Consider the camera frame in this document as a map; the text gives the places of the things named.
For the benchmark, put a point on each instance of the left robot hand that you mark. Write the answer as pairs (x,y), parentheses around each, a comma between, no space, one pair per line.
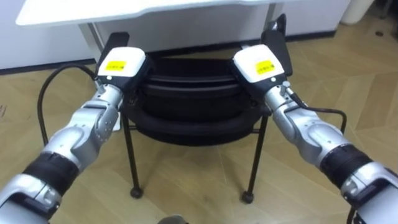
(124,65)

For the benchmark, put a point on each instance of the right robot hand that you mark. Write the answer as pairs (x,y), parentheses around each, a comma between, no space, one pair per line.
(259,67)

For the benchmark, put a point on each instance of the black chair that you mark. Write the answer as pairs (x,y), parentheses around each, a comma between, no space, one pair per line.
(192,102)

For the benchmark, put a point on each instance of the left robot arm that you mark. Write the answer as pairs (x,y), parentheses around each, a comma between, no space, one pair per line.
(77,137)

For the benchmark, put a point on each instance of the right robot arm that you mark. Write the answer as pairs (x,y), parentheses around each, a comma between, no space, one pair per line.
(323,143)

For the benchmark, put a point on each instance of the white desk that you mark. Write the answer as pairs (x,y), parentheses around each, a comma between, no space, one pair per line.
(124,18)

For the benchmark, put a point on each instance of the white bin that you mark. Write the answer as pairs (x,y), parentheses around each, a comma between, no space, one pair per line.
(356,11)

